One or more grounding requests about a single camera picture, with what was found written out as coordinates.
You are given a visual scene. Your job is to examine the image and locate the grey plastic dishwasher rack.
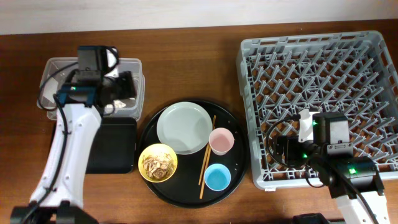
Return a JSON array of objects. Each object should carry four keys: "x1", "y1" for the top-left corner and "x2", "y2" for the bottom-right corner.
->
[{"x1": 236, "y1": 30, "x2": 397, "y2": 191}]

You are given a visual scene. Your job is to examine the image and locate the round black serving tray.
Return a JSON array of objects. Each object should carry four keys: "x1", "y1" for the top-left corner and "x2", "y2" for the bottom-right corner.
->
[{"x1": 144, "y1": 99, "x2": 250, "y2": 208}]

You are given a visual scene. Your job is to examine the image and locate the black rectangular waste tray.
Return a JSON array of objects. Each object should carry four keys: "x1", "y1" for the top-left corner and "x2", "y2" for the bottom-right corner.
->
[{"x1": 86, "y1": 117, "x2": 137, "y2": 174}]

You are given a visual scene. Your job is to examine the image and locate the pale grey round plate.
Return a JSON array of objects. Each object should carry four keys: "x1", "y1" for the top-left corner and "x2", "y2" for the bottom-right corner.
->
[{"x1": 156, "y1": 101, "x2": 213, "y2": 155}]

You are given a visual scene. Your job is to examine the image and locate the yellow plastic bowl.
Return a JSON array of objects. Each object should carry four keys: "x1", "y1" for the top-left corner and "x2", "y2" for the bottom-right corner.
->
[{"x1": 137, "y1": 144, "x2": 178, "y2": 183}]

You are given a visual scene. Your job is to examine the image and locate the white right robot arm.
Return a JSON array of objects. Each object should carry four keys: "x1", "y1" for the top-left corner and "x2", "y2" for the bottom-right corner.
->
[{"x1": 273, "y1": 136, "x2": 390, "y2": 223}]

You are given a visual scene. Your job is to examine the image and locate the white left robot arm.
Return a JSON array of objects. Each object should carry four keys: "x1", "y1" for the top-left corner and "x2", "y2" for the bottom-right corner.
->
[{"x1": 30, "y1": 72, "x2": 137, "y2": 208}]

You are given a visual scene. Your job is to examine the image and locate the food scraps with rice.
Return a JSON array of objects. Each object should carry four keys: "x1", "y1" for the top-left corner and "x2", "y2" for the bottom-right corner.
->
[{"x1": 142, "y1": 153, "x2": 175, "y2": 180}]

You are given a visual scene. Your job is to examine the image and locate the clear plastic waste bin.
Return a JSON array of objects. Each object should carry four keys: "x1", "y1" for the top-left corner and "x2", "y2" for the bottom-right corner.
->
[{"x1": 36, "y1": 57, "x2": 146, "y2": 121}]

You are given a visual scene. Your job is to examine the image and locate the light blue plastic cup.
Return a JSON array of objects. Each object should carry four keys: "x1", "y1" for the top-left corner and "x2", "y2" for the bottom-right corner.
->
[{"x1": 205, "y1": 164, "x2": 231, "y2": 192}]

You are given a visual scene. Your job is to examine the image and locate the pink plastic cup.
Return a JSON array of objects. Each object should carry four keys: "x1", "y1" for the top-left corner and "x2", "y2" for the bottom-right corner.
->
[{"x1": 208, "y1": 128, "x2": 234, "y2": 156}]

